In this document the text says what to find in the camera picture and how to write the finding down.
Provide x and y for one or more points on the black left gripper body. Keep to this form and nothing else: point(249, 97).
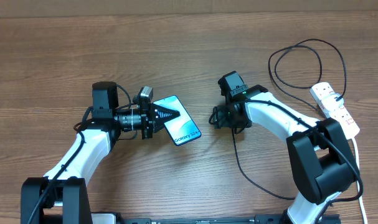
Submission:
point(146, 119)

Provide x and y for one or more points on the white charger plug adapter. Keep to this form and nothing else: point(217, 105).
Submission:
point(331, 102)

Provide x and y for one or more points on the blue Galaxy smartphone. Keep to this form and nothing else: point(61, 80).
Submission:
point(181, 129)

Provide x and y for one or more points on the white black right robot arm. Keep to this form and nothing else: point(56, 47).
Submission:
point(322, 163)

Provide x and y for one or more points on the white power strip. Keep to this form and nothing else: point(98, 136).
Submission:
point(348, 124)

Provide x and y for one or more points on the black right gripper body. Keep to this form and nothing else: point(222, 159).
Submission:
point(227, 120)

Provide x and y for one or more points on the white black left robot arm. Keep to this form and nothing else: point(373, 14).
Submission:
point(60, 196)

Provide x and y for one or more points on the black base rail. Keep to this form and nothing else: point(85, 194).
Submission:
point(201, 221)

